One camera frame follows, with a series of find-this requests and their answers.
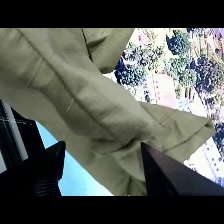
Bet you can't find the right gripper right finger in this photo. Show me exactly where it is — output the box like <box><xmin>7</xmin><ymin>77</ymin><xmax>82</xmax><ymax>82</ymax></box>
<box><xmin>139</xmin><ymin>141</ymin><xmax>224</xmax><ymax>197</ymax></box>

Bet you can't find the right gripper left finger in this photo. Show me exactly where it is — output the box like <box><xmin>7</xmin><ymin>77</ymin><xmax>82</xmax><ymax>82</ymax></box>
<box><xmin>0</xmin><ymin>140</ymin><xmax>67</xmax><ymax>197</ymax></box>

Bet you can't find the olive green long-sleeved shirt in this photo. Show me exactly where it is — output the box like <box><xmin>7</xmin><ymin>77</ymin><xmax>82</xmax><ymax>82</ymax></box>
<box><xmin>0</xmin><ymin>28</ymin><xmax>217</xmax><ymax>197</ymax></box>

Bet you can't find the silver frame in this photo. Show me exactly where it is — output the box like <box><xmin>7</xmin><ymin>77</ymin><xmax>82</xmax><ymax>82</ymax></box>
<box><xmin>0</xmin><ymin>99</ymin><xmax>30</xmax><ymax>175</ymax></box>

